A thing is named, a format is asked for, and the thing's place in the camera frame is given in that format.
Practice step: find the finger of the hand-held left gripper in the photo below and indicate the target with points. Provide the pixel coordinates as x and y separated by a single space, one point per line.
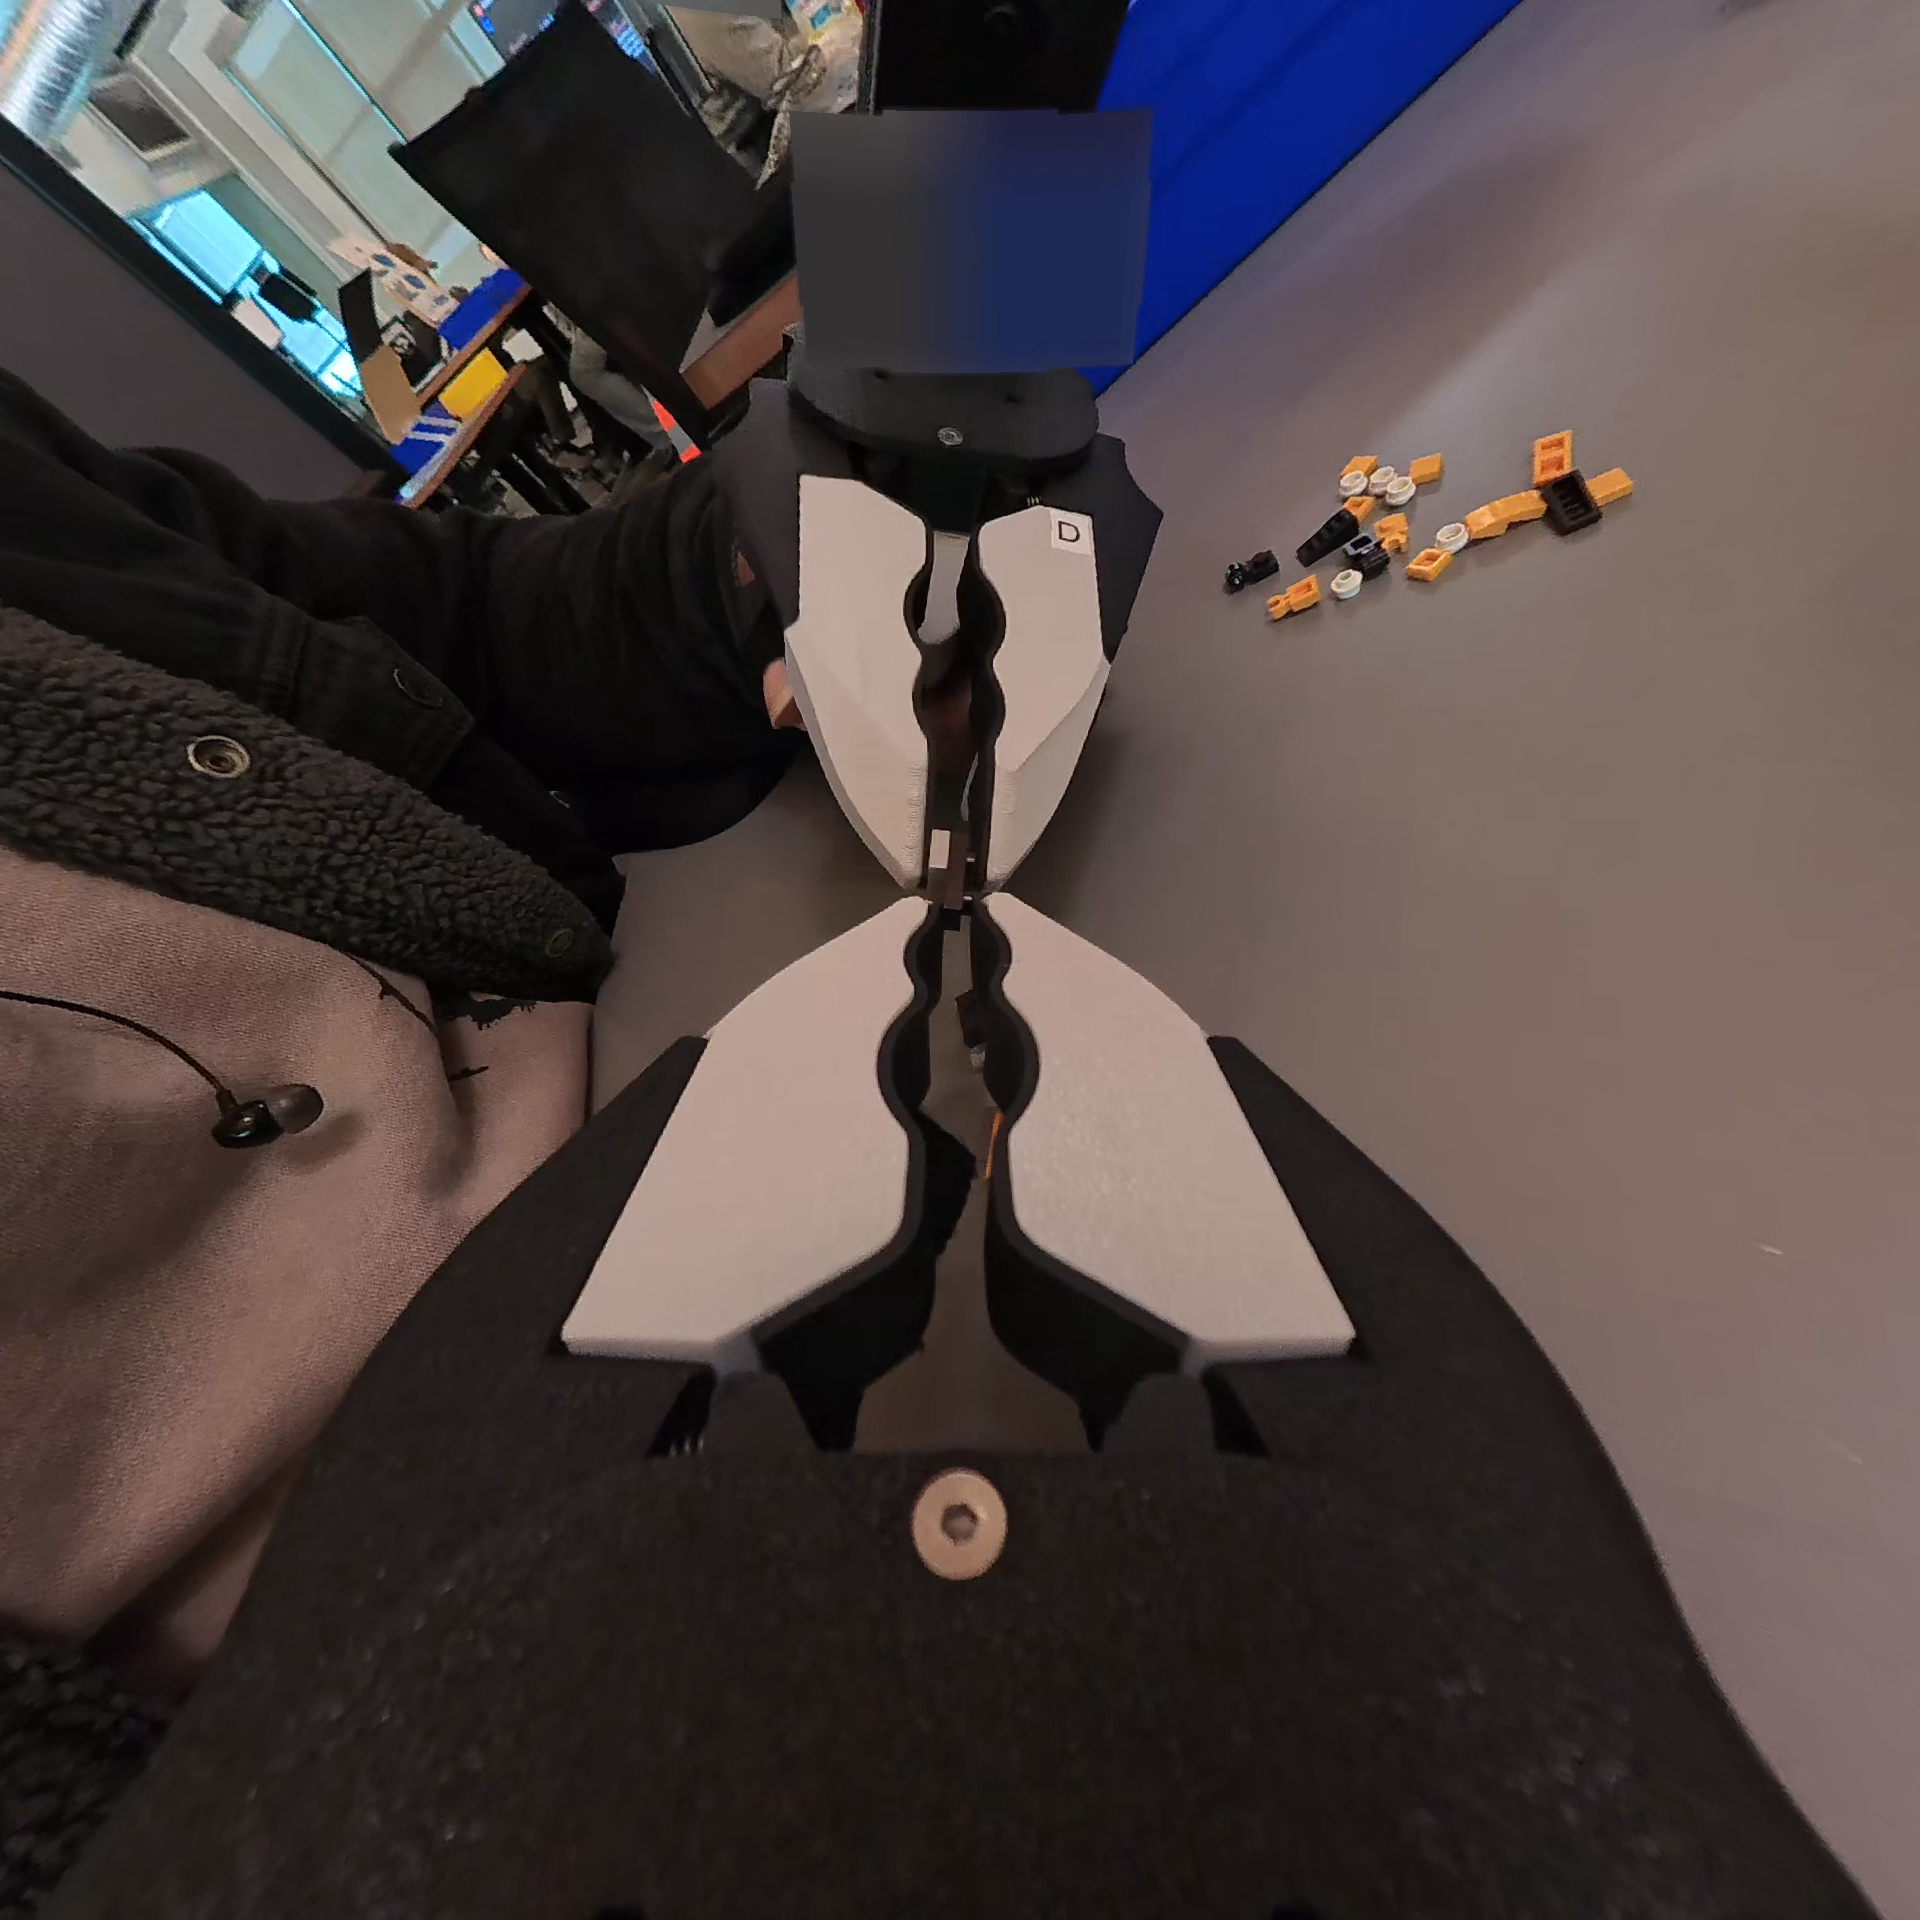
1051 644
849 644

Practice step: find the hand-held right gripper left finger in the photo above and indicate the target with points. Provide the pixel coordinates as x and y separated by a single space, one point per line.
750 1184

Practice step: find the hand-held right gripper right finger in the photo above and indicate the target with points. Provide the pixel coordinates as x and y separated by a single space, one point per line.
1171 1184

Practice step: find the black L-shaped lego piece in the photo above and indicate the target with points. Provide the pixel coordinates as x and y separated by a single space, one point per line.
962 897

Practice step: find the blue plastic bin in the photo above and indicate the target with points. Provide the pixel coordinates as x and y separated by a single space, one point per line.
1276 149

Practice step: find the person's left forearm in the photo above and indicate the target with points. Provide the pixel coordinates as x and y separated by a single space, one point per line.
629 644

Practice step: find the pile of mixed small lego pieces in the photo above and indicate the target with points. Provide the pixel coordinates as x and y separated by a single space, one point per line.
1500 516

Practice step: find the person's left hand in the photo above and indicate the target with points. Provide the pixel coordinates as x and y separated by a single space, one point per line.
780 697

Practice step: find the black monitor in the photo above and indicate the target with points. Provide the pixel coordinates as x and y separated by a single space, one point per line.
601 194

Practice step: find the cluttered office desk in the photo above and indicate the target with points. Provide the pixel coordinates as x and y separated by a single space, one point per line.
466 389

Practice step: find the beige cloth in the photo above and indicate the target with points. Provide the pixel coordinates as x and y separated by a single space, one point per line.
225 1275

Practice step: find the person's black sweater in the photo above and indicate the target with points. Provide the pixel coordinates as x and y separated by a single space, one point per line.
225 569

